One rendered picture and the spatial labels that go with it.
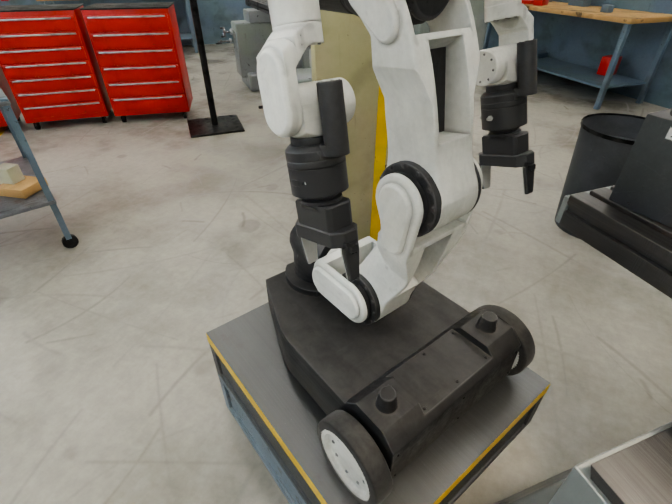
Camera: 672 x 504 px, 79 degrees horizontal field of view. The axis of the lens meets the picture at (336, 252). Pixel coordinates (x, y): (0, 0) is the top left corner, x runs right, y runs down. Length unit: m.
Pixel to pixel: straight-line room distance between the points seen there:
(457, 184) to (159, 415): 1.37
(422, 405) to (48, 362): 1.62
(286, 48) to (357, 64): 1.38
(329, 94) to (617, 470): 0.69
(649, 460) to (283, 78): 0.78
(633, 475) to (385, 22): 0.77
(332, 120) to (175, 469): 1.31
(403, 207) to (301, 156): 0.22
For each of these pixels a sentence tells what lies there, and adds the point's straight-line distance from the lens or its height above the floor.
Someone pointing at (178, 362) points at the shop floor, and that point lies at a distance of 1.87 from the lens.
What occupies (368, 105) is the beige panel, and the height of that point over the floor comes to 0.81.
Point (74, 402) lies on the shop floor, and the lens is 1.92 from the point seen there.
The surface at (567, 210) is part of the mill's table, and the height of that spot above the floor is 0.90.
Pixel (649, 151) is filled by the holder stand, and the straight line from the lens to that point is 1.01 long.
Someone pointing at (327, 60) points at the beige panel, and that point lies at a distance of 1.87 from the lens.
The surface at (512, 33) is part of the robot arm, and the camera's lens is 0.97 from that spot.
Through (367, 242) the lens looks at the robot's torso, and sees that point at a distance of 1.11.
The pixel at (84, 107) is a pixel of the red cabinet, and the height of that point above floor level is 0.18.
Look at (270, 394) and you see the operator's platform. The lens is 1.19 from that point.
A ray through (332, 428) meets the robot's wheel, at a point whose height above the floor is 0.58.
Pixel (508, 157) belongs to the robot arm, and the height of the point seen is 1.03.
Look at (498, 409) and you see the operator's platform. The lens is 1.23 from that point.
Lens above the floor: 1.37
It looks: 36 degrees down
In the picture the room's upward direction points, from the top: straight up
